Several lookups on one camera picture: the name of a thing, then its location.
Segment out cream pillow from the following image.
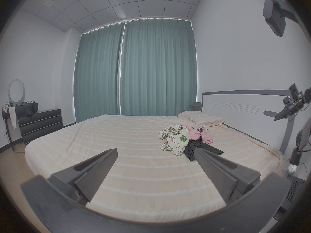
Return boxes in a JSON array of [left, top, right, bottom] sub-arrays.
[[178, 111, 226, 128]]

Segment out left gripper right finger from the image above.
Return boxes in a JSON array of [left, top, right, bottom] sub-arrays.
[[195, 147, 261, 206]]

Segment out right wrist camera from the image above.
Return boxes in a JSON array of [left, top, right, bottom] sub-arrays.
[[289, 83, 300, 99]]

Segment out black shorts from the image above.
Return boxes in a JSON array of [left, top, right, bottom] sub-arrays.
[[183, 140, 224, 162]]

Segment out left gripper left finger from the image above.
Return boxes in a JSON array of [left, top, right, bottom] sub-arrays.
[[47, 148, 119, 206]]

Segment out round white mirror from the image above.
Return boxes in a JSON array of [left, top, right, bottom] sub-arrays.
[[8, 79, 25, 106]]

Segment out dark garment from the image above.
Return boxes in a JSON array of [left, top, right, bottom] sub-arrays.
[[20, 100, 36, 117]]

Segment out black dressing table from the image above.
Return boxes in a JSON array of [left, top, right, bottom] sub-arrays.
[[2, 103, 39, 152]]

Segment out pink garment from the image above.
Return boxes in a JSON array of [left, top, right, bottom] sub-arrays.
[[183, 123, 214, 145]]

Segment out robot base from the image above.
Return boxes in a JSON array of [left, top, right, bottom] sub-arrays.
[[273, 175, 307, 224]]

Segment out white printed garment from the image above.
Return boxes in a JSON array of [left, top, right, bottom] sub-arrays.
[[159, 124, 191, 157]]

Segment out blue-green curtain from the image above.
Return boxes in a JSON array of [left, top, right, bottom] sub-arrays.
[[120, 17, 198, 117], [73, 21, 125, 123]]

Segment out bed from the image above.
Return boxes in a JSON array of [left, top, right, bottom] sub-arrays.
[[25, 89, 295, 224]]

